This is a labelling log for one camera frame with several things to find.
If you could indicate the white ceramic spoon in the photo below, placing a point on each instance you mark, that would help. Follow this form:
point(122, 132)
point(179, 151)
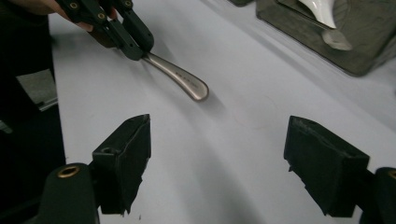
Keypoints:
point(320, 12)

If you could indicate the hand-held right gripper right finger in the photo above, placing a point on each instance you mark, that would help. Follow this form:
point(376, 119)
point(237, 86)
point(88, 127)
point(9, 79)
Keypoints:
point(323, 168)

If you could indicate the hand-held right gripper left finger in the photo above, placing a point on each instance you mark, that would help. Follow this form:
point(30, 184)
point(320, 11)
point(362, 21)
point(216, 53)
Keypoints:
point(121, 165)

